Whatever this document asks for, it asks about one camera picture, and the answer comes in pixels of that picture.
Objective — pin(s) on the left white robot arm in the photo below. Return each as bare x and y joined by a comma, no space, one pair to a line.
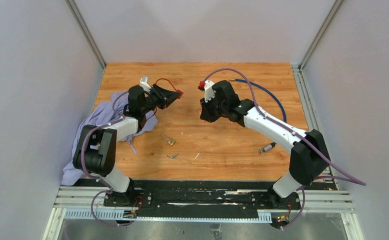
95,152

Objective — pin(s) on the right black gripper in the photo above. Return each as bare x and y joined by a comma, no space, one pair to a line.
205,114

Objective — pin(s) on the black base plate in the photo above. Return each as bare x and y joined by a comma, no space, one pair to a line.
204,199

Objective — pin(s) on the brass padlock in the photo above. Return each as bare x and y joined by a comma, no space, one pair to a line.
169,140

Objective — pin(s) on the aluminium frame rails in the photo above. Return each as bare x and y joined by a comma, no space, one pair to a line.
79,214

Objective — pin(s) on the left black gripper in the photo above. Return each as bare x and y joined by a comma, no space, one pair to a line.
166,98

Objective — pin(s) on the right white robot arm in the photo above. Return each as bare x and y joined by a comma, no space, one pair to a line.
309,155

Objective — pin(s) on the blue cable lock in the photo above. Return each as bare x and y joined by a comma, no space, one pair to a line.
271,145

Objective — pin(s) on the brass padlock keys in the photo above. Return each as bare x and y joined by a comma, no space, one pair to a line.
173,157

